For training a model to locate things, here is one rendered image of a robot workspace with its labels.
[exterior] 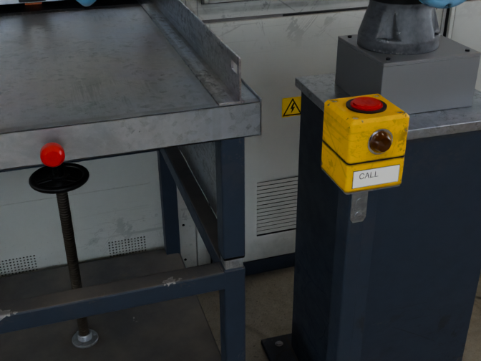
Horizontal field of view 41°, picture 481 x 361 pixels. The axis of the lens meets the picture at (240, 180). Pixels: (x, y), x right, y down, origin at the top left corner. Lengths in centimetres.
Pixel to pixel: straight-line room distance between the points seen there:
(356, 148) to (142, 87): 40
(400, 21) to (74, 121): 60
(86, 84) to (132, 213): 77
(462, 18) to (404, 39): 75
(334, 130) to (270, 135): 97
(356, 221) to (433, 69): 42
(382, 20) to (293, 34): 53
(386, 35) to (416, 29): 5
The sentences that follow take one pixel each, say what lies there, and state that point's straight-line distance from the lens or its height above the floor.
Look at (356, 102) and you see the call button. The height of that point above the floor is 91.
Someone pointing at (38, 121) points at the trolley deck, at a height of 85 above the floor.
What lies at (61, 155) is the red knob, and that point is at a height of 82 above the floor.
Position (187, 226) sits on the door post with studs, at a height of 21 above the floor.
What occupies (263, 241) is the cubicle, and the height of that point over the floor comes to 13.
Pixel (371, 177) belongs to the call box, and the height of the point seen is 82.
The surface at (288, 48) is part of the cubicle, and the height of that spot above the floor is 71.
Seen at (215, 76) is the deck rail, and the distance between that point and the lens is 106.
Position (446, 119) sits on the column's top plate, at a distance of 119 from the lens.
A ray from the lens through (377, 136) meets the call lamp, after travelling 77.
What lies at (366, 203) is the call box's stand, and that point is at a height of 77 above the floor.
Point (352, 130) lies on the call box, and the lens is 76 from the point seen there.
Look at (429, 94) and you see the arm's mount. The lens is 121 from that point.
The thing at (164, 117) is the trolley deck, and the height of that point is 84.
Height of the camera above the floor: 119
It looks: 28 degrees down
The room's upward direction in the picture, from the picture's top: straight up
